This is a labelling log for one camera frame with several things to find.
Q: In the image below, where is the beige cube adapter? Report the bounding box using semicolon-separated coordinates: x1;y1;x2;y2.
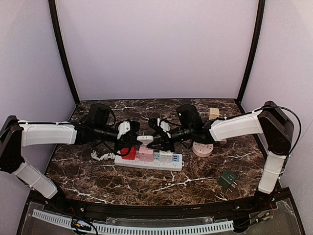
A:
209;107;220;120

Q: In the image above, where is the black right corner post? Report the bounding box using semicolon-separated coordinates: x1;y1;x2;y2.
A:
237;0;266;104

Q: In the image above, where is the white power strip cable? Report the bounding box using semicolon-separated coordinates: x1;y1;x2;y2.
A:
90;150;117;162

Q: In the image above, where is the white power strip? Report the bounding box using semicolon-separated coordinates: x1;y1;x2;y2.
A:
114;153;184;171

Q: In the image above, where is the small white adapter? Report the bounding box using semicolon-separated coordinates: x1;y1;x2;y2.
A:
137;135;154;146

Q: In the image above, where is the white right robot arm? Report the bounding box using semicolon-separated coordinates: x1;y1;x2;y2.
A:
148;101;299;194

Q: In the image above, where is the dark green cube adapter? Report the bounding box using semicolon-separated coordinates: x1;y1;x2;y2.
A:
218;170;238;189

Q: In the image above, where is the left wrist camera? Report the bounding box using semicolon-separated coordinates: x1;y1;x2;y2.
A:
117;120;140;140

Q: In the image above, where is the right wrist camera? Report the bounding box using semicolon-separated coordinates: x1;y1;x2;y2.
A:
148;118;171;138

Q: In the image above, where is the white cube tiger adapter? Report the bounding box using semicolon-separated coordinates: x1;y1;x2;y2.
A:
159;150;173;163

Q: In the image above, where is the black corner frame post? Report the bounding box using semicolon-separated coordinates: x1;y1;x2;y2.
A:
48;0;80;106

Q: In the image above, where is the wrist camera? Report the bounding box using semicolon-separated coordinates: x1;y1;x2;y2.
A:
117;120;140;140
148;118;171;138

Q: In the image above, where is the black front frame rail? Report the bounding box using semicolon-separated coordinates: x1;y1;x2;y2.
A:
44;187;291;221

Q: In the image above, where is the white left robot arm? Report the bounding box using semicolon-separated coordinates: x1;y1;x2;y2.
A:
0;104;141;200

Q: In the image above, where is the pink round socket hub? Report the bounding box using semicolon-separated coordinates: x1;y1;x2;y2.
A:
192;142;214;157

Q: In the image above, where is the pink cube socket adapter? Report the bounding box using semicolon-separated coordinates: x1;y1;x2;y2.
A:
139;146;154;162

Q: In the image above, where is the red cube socket adapter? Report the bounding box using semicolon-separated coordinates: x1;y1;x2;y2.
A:
120;146;136;160

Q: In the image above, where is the light blue cable duct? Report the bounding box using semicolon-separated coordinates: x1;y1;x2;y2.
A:
31;209;234;235

